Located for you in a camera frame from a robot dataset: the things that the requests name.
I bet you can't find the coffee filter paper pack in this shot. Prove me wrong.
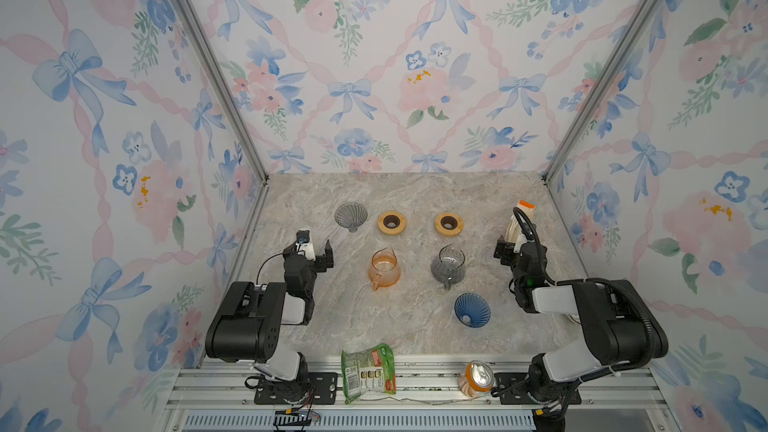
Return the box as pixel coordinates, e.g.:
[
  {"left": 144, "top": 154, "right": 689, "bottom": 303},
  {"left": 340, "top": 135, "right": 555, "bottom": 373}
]
[{"left": 505, "top": 200, "right": 536, "bottom": 244}]

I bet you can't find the grey glass dripper cone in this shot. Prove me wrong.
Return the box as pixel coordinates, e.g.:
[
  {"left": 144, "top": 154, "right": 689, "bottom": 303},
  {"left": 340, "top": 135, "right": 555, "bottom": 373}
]
[{"left": 334, "top": 202, "right": 368, "bottom": 233}]

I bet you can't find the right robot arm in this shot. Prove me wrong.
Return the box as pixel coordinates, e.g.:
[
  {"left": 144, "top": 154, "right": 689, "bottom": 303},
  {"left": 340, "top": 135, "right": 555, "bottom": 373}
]
[{"left": 494, "top": 238, "right": 669, "bottom": 406}]

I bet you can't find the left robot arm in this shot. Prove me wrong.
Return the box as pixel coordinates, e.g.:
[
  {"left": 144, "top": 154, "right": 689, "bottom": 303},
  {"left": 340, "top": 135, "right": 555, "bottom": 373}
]
[{"left": 205, "top": 230, "right": 336, "bottom": 405}]

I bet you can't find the blue glass dripper cone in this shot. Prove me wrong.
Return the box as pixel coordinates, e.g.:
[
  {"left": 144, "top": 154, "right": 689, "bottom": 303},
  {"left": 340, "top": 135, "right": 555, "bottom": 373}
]
[{"left": 454, "top": 292, "right": 491, "bottom": 328}]

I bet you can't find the grey glass carafe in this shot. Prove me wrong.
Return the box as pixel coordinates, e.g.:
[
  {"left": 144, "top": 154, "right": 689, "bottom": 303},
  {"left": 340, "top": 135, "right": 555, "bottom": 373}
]
[{"left": 430, "top": 244, "right": 466, "bottom": 290}]

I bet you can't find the orange glass carafe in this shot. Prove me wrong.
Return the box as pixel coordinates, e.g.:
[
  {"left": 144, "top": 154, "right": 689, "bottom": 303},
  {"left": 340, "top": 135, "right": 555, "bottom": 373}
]
[{"left": 367, "top": 247, "right": 402, "bottom": 291}]

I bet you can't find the orange soda can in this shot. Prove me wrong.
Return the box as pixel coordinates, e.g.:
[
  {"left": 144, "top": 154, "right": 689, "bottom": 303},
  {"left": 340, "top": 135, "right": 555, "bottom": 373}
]
[{"left": 458, "top": 360, "right": 495, "bottom": 398}]

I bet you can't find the green snack bag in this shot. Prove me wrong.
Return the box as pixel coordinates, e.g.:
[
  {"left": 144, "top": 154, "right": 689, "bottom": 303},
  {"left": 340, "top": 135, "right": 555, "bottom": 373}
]
[{"left": 341, "top": 343, "right": 396, "bottom": 404}]

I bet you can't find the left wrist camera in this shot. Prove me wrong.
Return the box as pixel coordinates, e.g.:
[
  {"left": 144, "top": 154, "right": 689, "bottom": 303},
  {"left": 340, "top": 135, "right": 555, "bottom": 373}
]
[{"left": 295, "top": 229, "right": 316, "bottom": 261}]

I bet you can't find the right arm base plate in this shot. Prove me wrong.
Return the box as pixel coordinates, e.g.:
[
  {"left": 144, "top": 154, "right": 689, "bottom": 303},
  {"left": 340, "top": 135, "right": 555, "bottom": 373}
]
[{"left": 490, "top": 372, "right": 570, "bottom": 406}]

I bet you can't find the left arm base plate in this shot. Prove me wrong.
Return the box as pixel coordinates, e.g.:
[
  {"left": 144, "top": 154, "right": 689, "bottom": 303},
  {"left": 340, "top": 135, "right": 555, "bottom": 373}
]
[{"left": 244, "top": 372, "right": 339, "bottom": 407}]

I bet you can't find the aluminium rail frame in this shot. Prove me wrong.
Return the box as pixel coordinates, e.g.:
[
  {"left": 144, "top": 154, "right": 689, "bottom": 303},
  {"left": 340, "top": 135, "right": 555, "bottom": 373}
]
[{"left": 155, "top": 355, "right": 680, "bottom": 431}]

